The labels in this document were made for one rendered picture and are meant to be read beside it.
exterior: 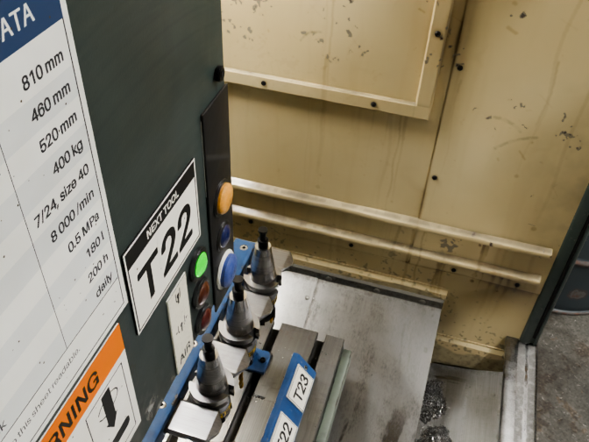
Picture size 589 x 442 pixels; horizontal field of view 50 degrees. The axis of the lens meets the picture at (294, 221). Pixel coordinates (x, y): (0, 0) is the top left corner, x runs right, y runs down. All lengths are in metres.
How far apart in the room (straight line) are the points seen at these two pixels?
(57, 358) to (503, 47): 0.97
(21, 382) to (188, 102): 0.19
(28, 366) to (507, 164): 1.08
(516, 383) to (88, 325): 1.28
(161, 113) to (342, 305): 1.21
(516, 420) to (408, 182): 0.56
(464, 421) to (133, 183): 1.35
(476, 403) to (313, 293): 0.47
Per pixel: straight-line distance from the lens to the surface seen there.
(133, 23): 0.33
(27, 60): 0.27
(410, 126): 1.26
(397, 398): 1.50
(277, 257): 1.10
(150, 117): 0.36
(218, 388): 0.91
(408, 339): 1.53
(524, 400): 1.53
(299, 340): 1.38
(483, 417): 1.63
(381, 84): 1.22
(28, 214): 0.28
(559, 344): 2.76
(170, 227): 0.42
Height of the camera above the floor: 1.99
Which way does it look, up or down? 42 degrees down
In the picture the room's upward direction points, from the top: 3 degrees clockwise
